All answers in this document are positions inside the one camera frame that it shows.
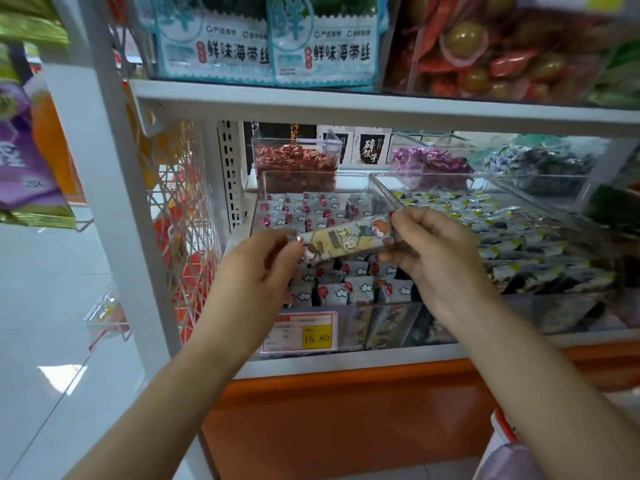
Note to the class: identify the person's right hand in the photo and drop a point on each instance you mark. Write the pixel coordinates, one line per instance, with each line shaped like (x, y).
(445, 264)

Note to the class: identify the person's left hand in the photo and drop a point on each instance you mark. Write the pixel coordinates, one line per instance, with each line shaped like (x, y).
(250, 279)

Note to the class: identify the person's left thumb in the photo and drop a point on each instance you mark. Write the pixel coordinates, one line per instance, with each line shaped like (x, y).
(291, 250)

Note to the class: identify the person's right thumb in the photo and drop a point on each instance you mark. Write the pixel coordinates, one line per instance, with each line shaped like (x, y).
(400, 259)

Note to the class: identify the cartoon print snack packet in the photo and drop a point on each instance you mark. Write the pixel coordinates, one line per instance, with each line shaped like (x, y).
(350, 239)

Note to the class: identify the person's right forearm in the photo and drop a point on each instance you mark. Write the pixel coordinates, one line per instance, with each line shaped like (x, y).
(540, 394)

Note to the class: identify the person's left forearm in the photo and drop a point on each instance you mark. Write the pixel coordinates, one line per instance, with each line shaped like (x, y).
(165, 404)

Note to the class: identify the pile of cloud print packets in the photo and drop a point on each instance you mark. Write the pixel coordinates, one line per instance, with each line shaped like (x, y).
(345, 289)

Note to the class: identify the red yellow price tag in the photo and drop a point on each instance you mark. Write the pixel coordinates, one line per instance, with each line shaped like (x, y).
(300, 332)

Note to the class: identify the clear bin with cloud packets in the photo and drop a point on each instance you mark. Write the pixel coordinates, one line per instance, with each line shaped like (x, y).
(360, 187)

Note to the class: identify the clear bin with purple candies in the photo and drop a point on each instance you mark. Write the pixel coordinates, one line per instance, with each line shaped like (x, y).
(430, 177)

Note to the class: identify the pile of red wrapped candies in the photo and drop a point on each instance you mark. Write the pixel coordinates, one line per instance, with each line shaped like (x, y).
(292, 162)

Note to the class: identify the pile of purple wrapped candies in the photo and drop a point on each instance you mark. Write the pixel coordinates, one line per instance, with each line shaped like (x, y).
(430, 159)

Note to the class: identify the clear bin with red candies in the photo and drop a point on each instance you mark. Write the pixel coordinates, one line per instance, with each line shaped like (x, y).
(295, 144)

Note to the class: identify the black white snack box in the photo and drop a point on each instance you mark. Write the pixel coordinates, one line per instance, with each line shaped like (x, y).
(371, 144)
(337, 142)

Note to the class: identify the pile of green black packets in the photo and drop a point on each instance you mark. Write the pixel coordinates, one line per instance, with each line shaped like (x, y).
(530, 254)

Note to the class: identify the clear bin with seaweed packets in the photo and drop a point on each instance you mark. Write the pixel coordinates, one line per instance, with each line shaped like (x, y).
(550, 314)

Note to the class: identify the clear bin with blue candies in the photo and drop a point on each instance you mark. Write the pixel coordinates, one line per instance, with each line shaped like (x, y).
(545, 184)

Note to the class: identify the orange shelf base panel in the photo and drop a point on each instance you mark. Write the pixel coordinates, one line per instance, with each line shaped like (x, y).
(350, 419)

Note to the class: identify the pile of blue white candies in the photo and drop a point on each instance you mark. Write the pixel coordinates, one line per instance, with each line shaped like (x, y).
(540, 159)

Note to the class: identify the clear plastic label holder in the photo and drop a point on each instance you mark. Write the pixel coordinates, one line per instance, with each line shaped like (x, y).
(106, 314)

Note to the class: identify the blue white seaweed packet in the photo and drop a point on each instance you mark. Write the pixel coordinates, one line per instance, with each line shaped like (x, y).
(215, 49)
(325, 49)

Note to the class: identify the white metal shelf unit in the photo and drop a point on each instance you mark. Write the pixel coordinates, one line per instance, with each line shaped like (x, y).
(100, 159)

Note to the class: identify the white pink bag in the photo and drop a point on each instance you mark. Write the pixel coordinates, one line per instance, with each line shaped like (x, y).
(505, 454)

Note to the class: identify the clear bag of red green snacks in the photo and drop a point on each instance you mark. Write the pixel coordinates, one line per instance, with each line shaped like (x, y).
(490, 49)

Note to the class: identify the orange snack packet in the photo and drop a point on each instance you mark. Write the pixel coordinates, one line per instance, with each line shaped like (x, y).
(55, 139)

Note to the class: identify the purple snack packet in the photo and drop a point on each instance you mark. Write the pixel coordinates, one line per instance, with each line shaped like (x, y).
(25, 164)

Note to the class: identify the green snack bag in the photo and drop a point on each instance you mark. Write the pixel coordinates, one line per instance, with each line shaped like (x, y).
(620, 74)

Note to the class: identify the green yellow snack packet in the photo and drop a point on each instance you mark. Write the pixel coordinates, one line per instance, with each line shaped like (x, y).
(27, 19)

